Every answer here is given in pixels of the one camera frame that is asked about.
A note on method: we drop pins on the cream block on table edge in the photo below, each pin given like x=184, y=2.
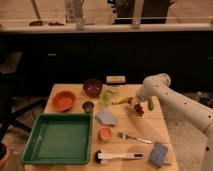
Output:
x=115, y=79

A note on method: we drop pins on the black office chair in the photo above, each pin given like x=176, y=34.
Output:
x=8, y=78

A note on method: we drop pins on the green plastic cup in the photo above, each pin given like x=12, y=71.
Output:
x=105, y=98

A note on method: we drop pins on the orange bowl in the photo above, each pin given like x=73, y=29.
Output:
x=63, y=100

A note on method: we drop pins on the green plastic tray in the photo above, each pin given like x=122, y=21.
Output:
x=63, y=139

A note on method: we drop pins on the pale green round slice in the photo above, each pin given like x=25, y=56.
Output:
x=113, y=90

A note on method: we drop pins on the yellow banana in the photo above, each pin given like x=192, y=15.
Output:
x=120, y=100

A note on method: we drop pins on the dark red grape bunch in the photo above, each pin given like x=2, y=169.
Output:
x=139, y=109

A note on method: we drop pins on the white handled dish brush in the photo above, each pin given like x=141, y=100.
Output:
x=102, y=157

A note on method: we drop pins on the blue sponge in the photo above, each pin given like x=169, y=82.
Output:
x=158, y=154

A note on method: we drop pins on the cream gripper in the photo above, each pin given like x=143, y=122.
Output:
x=133, y=101

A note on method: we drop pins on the orange round fruit toy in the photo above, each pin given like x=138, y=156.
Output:
x=104, y=134

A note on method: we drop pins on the blue grey cloth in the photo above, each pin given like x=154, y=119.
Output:
x=106, y=118

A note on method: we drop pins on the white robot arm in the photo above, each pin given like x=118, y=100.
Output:
x=198, y=114

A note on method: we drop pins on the small dark metal cup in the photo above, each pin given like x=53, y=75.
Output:
x=88, y=107

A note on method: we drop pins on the silver fork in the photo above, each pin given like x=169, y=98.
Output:
x=125, y=136

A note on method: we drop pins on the green pepper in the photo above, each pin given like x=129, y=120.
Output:
x=150, y=104

